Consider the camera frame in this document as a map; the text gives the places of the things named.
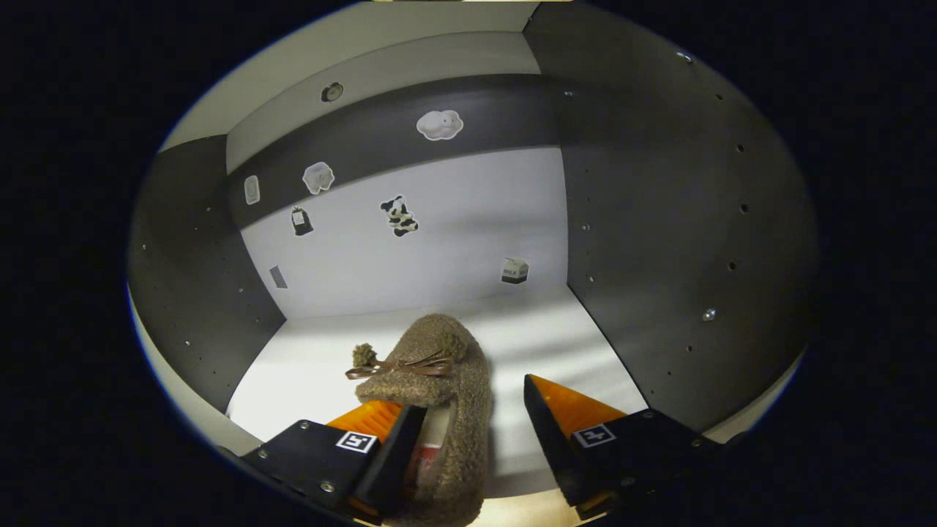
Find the brown fuzzy shoe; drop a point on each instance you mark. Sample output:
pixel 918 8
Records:
pixel 454 410

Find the white shoe cabinet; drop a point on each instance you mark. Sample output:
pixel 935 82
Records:
pixel 659 219

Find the white cabinet shelf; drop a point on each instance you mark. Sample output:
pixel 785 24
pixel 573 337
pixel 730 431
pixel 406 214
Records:
pixel 315 380

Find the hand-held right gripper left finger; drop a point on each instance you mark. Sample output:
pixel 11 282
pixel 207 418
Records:
pixel 395 461

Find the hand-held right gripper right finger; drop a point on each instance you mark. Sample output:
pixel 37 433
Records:
pixel 549 439

